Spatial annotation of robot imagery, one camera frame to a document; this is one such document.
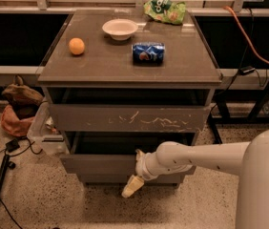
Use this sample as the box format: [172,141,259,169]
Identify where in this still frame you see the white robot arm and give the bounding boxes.
[122,130,269,229]

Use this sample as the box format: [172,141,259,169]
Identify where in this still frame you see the orange fruit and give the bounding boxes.
[69,38,85,55]

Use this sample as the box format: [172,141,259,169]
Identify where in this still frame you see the grey top drawer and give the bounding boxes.
[50,104,210,133]

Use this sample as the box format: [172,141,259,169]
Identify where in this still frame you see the orange cloth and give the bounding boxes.
[1,105,34,137]

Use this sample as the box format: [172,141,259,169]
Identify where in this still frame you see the orange cable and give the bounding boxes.
[222,5,269,71]

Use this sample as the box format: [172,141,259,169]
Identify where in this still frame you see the grey drawer cabinet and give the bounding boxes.
[36,9,222,189]

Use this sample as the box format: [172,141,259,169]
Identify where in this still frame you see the grey drawer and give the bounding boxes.
[59,131,197,177]
[77,174,185,184]
[50,104,210,133]

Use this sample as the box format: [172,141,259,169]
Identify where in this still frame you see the blue pepsi can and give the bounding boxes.
[132,42,165,64]

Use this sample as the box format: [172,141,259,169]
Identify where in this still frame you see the black power adapter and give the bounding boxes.
[6,139,20,153]

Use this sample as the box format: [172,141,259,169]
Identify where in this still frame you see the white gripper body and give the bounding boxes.
[134,152,174,181]

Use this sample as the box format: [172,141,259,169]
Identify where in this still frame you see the green chip bag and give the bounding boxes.
[143,0,186,25]

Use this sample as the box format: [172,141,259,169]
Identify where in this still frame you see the white bowl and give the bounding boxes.
[102,19,138,41]

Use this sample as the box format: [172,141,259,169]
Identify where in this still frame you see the black power brick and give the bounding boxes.
[238,66,256,75]

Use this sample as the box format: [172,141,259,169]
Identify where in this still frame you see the clear plastic bin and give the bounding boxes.
[27,102,69,155]

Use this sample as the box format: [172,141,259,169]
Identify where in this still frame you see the black table frame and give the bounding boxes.
[208,80,269,144]

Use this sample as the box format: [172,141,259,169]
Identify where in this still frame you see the grey bottom drawer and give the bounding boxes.
[77,174,185,184]

